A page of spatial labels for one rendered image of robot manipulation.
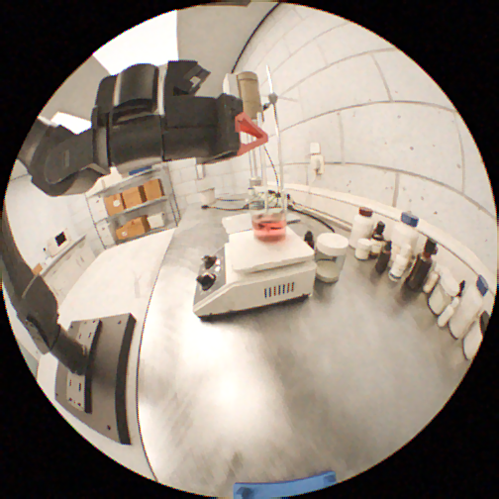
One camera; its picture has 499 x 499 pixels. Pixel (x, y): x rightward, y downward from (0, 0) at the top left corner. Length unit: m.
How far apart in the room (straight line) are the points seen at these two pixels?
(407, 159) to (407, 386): 0.50
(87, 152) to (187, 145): 0.10
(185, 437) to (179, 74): 0.39
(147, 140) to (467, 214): 0.60
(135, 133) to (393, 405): 0.39
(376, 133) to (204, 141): 0.51
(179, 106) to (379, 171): 0.53
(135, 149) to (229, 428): 0.29
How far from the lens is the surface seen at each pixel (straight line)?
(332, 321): 0.25
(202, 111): 0.17
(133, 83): 0.19
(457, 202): 0.51
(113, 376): 0.27
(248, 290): 0.20
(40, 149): 0.20
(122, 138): 0.16
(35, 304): 0.27
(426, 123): 0.54
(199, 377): 0.22
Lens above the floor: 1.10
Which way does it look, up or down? 30 degrees down
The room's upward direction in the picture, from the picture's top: 7 degrees counter-clockwise
